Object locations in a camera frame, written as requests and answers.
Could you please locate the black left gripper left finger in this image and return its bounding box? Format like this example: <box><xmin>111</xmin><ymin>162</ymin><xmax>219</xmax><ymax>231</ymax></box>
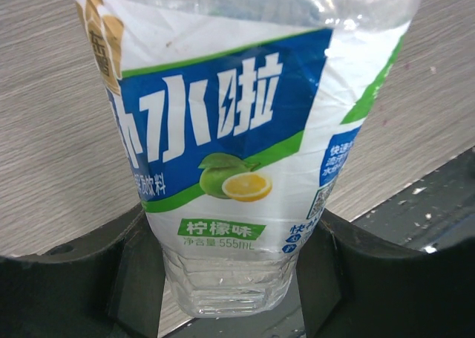
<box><xmin>1</xmin><ymin>205</ymin><xmax>165</xmax><ymax>337</ymax></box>

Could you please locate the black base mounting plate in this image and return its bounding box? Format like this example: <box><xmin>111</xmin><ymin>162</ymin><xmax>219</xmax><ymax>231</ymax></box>
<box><xmin>353</xmin><ymin>149</ymin><xmax>474</xmax><ymax>253</ymax></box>

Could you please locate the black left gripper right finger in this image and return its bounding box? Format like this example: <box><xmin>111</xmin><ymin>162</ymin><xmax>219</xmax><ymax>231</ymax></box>
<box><xmin>296</xmin><ymin>211</ymin><xmax>474</xmax><ymax>337</ymax></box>

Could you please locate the clear bottle blue white label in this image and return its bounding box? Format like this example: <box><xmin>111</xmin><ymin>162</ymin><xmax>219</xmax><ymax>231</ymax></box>
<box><xmin>75</xmin><ymin>0</ymin><xmax>422</xmax><ymax>317</ymax></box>

